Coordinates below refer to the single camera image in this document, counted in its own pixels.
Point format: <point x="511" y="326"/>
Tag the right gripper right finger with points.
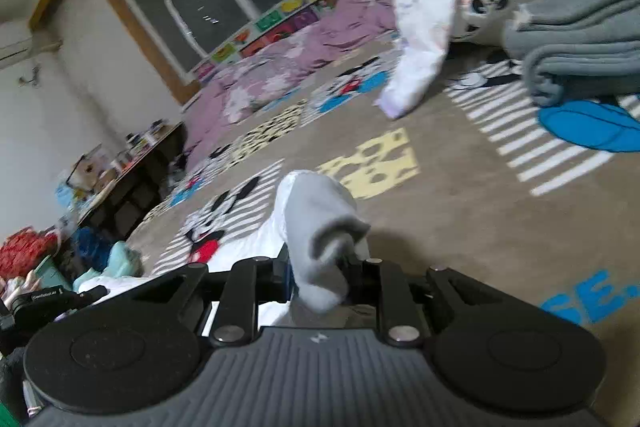
<point x="383" y="286"/>

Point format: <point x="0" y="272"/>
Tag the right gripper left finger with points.
<point x="250" y="283"/>

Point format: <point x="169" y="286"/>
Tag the white quilted jacket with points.
<point x="316" y="218"/>

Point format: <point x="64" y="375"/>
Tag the teal cartoon shirt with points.
<point x="122" y="263"/>

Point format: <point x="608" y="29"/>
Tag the brown Mickey Mouse blanket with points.
<point x="469" y="180"/>

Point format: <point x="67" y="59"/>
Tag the dark wooden side table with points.
<point x="125" y="202"/>

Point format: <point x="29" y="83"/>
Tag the blue denim garment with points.
<point x="92" y="247"/>

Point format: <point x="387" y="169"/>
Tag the purple floral duvet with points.
<point x="237" y="91"/>

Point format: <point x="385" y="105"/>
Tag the framed picture on table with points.
<point x="93" y="171"/>

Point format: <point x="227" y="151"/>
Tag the red patterned cloth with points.
<point x="22" y="251"/>

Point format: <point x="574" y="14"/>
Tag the colourful alphabet headboard mat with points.
<point x="282" y="20"/>

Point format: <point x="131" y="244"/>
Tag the white floral pajama garment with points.
<point x="424" y="28"/>

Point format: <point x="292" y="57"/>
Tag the grey folded blanket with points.
<point x="575" y="49"/>

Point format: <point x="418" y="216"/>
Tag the white air conditioner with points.
<point x="15" y="42"/>

